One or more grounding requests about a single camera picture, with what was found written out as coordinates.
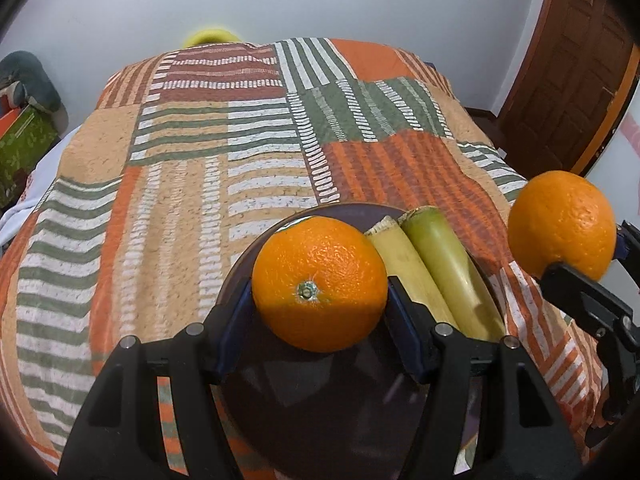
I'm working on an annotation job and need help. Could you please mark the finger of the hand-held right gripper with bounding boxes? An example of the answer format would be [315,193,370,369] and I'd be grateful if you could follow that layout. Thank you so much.
[611,220,640,268]
[539,261,640,352]

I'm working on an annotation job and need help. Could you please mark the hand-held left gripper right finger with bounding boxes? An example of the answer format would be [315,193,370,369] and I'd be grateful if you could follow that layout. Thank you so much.
[386,275,583,480]

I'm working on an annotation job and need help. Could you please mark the dark round plate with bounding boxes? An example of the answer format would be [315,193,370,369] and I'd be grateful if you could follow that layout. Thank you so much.
[218,203,507,480]

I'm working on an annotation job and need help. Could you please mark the green banana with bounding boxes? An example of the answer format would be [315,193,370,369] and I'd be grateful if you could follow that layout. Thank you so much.
[398,206,507,342]

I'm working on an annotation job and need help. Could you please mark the brown wooden door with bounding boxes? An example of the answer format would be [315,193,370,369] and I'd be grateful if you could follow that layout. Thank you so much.
[497,0,640,177]

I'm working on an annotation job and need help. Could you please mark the orange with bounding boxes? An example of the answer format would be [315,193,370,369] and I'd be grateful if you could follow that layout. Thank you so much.
[507,170,617,282]
[251,216,389,353]

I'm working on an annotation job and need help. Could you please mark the yellow banana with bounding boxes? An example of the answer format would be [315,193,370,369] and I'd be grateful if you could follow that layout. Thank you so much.
[363,216,460,331]

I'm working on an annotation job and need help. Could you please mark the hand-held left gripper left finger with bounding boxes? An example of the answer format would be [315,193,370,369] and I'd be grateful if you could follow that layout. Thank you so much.
[58,280,256,480]

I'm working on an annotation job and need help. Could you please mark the green cardboard box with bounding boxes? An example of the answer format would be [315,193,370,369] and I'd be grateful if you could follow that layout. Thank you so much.
[0,105,60,209]

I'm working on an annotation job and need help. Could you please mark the white bed sheet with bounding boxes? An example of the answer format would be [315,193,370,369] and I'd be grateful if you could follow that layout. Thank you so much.
[0,127,81,256]

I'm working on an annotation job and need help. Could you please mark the striped patchwork bedspread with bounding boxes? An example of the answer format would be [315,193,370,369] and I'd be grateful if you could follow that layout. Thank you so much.
[0,37,608,476]

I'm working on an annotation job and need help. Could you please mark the grey shoe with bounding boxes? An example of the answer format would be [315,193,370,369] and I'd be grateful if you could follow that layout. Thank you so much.
[0,51,63,115]

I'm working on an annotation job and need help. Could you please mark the yellow pillow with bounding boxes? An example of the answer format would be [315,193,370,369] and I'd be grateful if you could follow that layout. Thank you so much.
[182,27,243,50]

